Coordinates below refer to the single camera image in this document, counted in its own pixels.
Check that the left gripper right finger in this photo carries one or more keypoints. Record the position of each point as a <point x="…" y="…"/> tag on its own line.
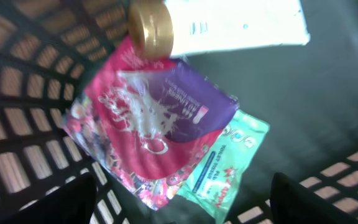
<point x="292" y="203"/>

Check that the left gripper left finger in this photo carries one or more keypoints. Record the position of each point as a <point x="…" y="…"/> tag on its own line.
<point x="73" y="203"/>

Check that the teal tissue pack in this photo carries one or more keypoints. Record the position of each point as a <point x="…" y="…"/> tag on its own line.
<point x="215" y="181"/>

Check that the red purple liner pack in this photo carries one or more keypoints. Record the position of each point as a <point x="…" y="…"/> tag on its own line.
<point x="148" y="122"/>

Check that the white tube gold cap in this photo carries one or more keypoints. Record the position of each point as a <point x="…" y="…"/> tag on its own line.
<point x="163" y="29"/>

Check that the grey plastic shopping basket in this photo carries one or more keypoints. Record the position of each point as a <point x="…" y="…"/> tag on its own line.
<point x="308" y="95"/>

